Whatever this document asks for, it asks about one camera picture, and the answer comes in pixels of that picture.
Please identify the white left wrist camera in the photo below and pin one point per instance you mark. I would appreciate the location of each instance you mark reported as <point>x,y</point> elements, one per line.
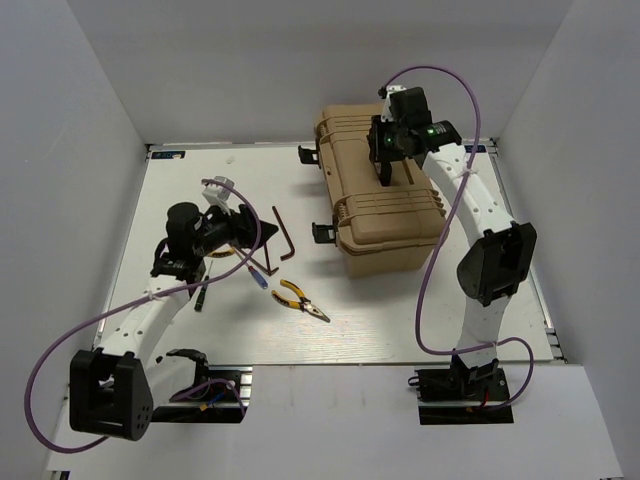
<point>218,188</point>

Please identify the large brown hex key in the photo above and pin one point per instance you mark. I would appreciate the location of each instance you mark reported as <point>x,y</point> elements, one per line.
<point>292,250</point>

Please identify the blue red screwdriver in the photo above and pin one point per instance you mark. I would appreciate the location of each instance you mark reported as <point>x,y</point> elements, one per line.
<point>256,274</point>

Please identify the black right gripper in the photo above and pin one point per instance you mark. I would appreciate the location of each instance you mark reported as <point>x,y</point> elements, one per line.
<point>378,152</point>

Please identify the black green screwdriver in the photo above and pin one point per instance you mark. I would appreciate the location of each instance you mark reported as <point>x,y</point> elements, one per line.
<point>200,300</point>

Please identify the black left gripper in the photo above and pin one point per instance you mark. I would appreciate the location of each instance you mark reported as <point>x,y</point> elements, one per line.
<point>241,224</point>

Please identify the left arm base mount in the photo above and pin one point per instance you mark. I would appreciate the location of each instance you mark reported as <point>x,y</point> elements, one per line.
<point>214,404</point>

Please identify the orange handled tool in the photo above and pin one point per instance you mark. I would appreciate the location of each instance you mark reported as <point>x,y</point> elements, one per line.
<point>218,254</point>

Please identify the blue XDOF label sticker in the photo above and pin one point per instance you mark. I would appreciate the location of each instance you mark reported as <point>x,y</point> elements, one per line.
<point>157,155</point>

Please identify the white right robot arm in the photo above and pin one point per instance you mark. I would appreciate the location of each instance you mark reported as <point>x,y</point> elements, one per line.
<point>500,249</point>

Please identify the yellow black needle-nose pliers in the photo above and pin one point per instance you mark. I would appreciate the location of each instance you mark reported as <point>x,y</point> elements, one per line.
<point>301,303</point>

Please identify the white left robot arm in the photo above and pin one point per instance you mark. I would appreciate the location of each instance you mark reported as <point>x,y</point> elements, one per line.
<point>115,389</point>

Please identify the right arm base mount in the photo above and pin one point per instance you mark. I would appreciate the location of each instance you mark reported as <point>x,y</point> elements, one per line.
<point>459,395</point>

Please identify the tan plastic toolbox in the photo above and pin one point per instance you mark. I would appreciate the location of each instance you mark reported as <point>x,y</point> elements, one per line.
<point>378,229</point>

